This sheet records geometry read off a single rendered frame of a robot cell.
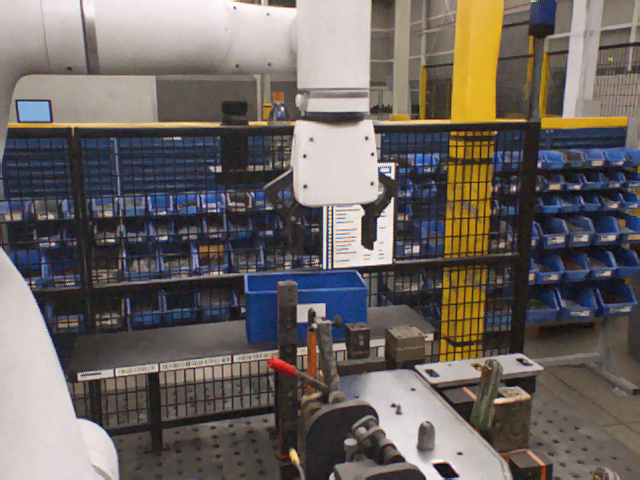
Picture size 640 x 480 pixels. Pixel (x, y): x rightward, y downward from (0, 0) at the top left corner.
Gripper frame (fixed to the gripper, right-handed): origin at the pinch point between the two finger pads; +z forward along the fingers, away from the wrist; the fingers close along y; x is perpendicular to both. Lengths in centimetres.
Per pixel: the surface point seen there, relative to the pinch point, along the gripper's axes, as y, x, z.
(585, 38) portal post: 326, 383, -58
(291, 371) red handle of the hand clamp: 2.6, 34.5, 32.6
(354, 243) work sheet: 34, 90, 23
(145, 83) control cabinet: -9, 674, -27
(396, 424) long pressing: 23, 31, 45
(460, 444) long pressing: 31, 22, 45
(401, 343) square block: 35, 59, 40
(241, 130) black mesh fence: 3, 90, -9
